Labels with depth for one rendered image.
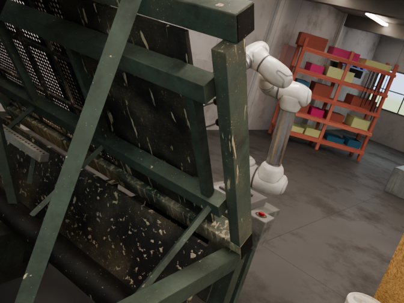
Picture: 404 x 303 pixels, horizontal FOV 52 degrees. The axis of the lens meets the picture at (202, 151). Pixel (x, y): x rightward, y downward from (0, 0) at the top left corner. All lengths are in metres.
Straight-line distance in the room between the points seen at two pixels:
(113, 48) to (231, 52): 0.46
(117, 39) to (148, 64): 0.54
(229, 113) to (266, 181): 1.34
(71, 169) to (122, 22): 0.36
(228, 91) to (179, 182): 0.68
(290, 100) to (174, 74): 1.27
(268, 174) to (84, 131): 1.86
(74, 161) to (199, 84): 0.54
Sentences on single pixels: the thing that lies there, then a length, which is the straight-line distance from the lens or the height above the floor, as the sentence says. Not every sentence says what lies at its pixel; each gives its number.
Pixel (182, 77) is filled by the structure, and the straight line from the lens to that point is 1.43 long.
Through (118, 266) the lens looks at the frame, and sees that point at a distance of 2.49.
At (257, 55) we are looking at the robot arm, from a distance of 2.10.
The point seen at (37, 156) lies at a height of 1.00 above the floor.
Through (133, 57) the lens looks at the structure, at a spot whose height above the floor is 1.63.
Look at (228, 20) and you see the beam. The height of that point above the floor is 1.84.
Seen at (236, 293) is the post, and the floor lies 0.44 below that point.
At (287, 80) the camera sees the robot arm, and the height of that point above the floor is 1.68.
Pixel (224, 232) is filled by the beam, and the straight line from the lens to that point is 2.16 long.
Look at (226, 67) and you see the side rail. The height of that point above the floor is 1.70.
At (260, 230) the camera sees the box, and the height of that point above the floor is 0.87.
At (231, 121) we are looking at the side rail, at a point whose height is 1.52.
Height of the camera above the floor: 1.79
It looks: 16 degrees down
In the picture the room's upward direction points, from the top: 17 degrees clockwise
